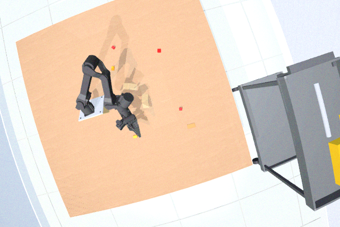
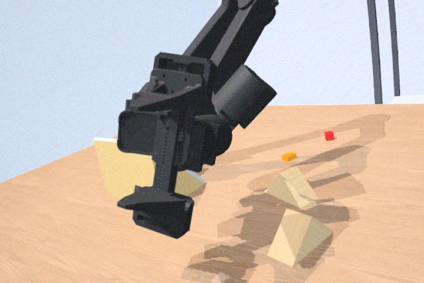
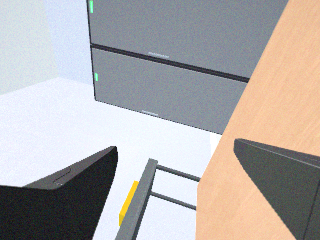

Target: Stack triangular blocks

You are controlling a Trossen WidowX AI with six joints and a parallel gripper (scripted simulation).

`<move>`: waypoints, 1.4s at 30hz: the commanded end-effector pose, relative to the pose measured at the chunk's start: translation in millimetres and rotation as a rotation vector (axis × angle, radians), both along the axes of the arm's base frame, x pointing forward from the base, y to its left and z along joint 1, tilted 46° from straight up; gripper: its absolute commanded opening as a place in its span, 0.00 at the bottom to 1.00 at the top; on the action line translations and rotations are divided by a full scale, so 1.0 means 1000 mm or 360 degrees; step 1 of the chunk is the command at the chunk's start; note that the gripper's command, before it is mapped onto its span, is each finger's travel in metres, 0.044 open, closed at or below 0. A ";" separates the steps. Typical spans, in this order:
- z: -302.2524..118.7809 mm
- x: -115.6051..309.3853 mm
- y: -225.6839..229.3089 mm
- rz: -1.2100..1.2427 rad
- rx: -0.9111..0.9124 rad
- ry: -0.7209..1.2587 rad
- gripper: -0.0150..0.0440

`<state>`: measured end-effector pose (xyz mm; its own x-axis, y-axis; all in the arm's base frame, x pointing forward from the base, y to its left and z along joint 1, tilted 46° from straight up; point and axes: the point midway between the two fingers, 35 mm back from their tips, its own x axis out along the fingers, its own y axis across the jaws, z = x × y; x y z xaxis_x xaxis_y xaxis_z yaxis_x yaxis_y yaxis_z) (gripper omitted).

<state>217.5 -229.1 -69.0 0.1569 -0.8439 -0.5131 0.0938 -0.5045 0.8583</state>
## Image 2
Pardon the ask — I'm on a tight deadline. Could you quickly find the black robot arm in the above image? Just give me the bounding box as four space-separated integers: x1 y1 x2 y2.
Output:
117 0 279 157

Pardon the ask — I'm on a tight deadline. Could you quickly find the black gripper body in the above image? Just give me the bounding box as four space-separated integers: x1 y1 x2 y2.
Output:
132 52 221 239

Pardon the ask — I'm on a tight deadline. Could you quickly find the small red cube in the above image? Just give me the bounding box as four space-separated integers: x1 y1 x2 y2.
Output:
325 131 334 141

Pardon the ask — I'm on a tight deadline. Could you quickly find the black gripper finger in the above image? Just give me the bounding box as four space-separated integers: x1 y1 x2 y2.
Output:
117 185 186 227
129 68 205 112

